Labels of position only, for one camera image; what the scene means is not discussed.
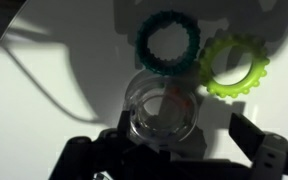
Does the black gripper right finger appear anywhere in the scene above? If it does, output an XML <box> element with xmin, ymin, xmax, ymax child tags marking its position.
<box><xmin>229</xmin><ymin>113</ymin><xmax>265</xmax><ymax>162</ymax></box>

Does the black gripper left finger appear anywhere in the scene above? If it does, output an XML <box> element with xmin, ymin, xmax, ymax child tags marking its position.
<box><xmin>117</xmin><ymin>111</ymin><xmax>131</xmax><ymax>138</ymax></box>

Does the transparent plastic ring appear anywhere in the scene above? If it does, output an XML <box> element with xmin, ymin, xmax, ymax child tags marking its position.
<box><xmin>123</xmin><ymin>71</ymin><xmax>199</xmax><ymax>145</ymax></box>

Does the lime green toothed ring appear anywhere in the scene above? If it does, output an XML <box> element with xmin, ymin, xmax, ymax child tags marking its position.
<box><xmin>198</xmin><ymin>33</ymin><xmax>271</xmax><ymax>99</ymax></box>

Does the dark green toothed ring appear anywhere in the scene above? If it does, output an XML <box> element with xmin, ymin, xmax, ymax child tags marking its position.
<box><xmin>134</xmin><ymin>9</ymin><xmax>202</xmax><ymax>76</ymax></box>

